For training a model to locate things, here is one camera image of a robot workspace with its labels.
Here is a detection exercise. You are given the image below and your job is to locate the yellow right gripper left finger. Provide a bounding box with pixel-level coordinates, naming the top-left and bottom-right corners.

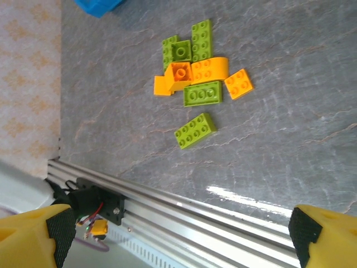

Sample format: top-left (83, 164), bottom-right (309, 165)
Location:
top-left (0, 203), bottom-right (76, 268)

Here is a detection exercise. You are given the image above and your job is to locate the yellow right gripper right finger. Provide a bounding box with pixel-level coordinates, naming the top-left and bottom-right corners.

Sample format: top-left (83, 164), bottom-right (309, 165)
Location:
top-left (288, 204), bottom-right (357, 268)

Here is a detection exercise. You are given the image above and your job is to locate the green lego brick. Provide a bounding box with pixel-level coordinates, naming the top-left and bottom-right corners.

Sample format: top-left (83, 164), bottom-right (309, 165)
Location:
top-left (162, 35), bottom-right (179, 73)
top-left (183, 80), bottom-right (223, 108)
top-left (191, 19), bottom-right (213, 63)
top-left (171, 40), bottom-right (192, 62)
top-left (174, 112), bottom-right (218, 150)

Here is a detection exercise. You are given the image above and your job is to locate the orange lego brick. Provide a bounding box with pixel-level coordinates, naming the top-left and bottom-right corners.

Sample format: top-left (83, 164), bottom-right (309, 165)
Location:
top-left (153, 75), bottom-right (172, 97)
top-left (190, 56), bottom-right (230, 85)
top-left (224, 68), bottom-right (255, 101)
top-left (164, 61), bottom-right (194, 93)

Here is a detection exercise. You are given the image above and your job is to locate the left connector board with plug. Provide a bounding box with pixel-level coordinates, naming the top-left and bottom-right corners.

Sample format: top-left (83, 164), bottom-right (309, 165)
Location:
top-left (83, 218), bottom-right (109, 241)

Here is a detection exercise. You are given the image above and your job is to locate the blue two-compartment plastic bin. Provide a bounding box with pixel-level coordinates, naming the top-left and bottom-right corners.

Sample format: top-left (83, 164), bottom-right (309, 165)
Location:
top-left (74, 0), bottom-right (123, 19)

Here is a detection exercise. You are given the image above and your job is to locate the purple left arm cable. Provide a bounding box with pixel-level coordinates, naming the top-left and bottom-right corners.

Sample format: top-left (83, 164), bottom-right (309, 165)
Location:
top-left (74, 236), bottom-right (110, 253)

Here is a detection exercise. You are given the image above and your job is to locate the white slotted cable duct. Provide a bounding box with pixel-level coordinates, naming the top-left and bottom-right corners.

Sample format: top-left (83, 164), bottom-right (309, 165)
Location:
top-left (107, 223), bottom-right (173, 268)

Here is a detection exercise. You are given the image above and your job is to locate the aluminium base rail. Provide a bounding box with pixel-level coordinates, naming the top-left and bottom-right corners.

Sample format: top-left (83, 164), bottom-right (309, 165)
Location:
top-left (47, 159), bottom-right (307, 268)

